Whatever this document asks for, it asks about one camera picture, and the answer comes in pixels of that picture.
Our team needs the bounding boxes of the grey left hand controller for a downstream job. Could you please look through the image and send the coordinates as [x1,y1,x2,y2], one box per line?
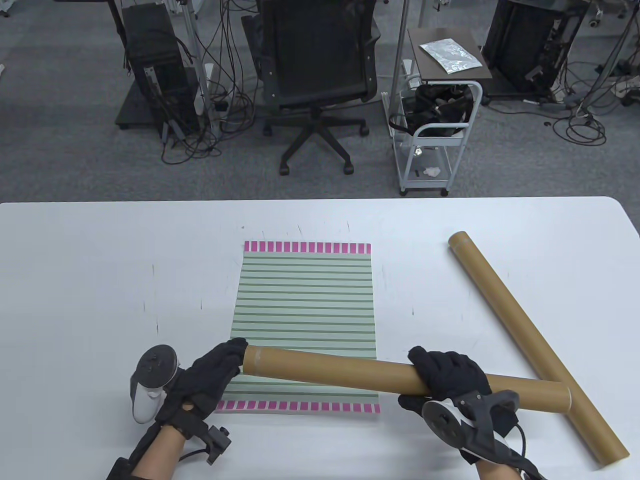
[130,344,180,425]

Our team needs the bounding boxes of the person's right forearm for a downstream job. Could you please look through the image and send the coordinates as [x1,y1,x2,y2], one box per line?
[475,457,522,480]

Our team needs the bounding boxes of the person's left forearm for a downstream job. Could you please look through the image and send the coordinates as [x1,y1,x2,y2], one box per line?
[106,425,187,480]

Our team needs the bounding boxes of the green striped mouse pad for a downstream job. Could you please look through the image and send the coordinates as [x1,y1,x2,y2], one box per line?
[214,240,381,415]

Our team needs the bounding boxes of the person's right hand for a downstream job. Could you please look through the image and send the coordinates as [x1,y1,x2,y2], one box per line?
[398,345,519,466]

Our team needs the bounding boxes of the black equipment rack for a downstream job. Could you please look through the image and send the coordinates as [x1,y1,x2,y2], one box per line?
[482,0,587,97]

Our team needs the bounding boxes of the brown side table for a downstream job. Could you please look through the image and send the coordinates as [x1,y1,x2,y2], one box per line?
[407,27,493,82]

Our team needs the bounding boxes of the black bag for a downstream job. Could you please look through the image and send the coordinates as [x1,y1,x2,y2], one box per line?
[389,84,475,137]

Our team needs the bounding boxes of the grey right hand controller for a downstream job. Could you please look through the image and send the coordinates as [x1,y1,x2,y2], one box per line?
[421,391,524,465]

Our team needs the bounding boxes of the person's left hand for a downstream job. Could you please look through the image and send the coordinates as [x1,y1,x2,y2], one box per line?
[155,337,249,441]

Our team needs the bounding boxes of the silver plastic bag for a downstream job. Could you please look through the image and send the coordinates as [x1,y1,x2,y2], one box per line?
[419,38,484,75]

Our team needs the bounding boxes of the brown cardboard mailing tube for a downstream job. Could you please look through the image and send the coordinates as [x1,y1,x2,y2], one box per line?
[241,345,573,414]
[448,230,630,464]

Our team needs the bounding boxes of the grey hand controller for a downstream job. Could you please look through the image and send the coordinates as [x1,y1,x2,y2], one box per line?
[421,391,524,465]
[130,344,180,425]

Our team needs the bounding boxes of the white wheeled utility cart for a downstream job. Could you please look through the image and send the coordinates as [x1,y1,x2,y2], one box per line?
[382,75,484,197]

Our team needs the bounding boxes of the black computer tower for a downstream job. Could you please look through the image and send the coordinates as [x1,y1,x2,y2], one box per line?
[121,2,199,137]

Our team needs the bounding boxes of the black mesh office chair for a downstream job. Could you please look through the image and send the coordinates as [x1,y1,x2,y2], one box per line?
[241,0,382,176]

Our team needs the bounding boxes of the tangled black floor cables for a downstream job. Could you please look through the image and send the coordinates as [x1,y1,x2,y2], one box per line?
[551,55,640,147]
[160,0,262,166]

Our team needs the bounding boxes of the metal pole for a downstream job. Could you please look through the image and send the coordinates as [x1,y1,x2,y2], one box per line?
[390,0,412,126]

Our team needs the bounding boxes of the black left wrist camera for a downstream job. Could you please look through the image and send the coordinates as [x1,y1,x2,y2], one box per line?
[201,425,234,466]

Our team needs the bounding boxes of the black glove cable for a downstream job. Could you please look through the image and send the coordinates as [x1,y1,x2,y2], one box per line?
[511,424,547,480]

